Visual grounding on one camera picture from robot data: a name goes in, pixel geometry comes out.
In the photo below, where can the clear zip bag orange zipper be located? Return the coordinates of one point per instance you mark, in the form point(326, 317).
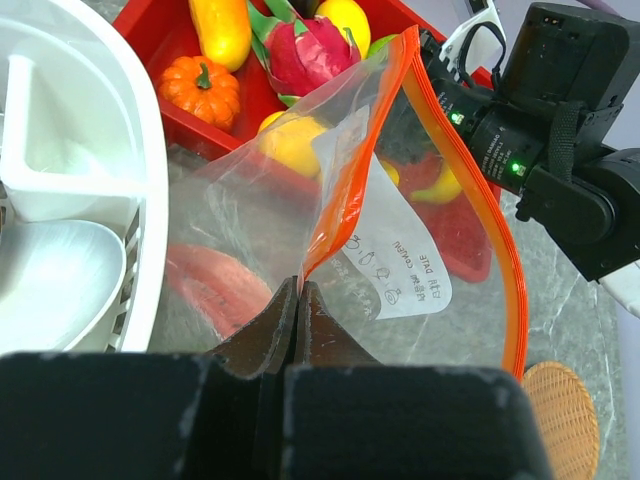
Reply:
point(353, 230)

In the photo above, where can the pink dragon fruit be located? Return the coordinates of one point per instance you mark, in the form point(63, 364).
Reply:
point(299, 55)

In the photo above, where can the yellow banana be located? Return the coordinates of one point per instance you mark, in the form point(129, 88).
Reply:
point(445, 189)

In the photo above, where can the round woven bamboo coaster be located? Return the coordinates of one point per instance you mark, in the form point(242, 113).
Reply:
point(566, 418)

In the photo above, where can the green yellow guava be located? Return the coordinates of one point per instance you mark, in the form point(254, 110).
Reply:
point(378, 44)

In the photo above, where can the red plastic tray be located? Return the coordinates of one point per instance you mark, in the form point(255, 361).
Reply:
point(159, 31)

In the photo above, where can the yellow lemon back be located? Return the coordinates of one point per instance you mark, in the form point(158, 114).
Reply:
point(348, 14)

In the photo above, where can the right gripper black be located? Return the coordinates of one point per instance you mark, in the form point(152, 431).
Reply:
point(551, 101)

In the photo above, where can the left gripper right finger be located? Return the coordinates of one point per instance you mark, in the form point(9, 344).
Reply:
point(321, 342)

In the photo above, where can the dark purple mangosteen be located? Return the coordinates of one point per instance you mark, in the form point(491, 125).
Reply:
point(306, 8)

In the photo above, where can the yellow orange mango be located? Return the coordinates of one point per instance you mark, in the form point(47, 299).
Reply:
point(223, 30)

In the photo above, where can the small orange pumpkin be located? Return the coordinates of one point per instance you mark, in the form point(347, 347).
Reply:
point(204, 89)

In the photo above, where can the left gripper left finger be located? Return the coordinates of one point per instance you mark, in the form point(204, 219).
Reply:
point(262, 344)

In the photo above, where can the white plastic basket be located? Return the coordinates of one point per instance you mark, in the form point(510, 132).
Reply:
point(84, 184)

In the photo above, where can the yellow fruit front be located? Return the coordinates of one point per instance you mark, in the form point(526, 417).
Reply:
point(288, 141)

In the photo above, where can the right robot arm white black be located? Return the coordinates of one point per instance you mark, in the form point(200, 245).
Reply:
point(598, 228)

